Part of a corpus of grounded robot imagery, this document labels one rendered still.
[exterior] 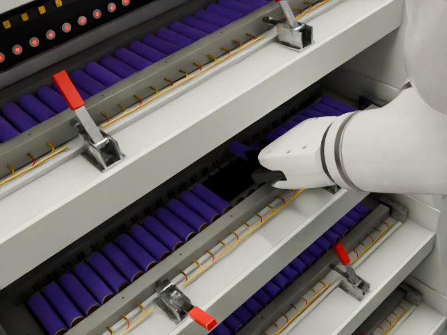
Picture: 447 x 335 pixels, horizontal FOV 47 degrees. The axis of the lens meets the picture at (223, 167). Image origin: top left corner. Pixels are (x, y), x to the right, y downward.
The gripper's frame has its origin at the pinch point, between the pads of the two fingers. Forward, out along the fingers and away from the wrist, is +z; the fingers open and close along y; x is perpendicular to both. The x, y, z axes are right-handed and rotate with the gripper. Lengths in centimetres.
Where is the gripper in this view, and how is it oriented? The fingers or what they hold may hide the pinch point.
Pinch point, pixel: (266, 155)
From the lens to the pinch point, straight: 68.4
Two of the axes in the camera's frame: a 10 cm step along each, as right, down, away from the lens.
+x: 4.4, 8.6, 2.5
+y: -7.4, 5.1, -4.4
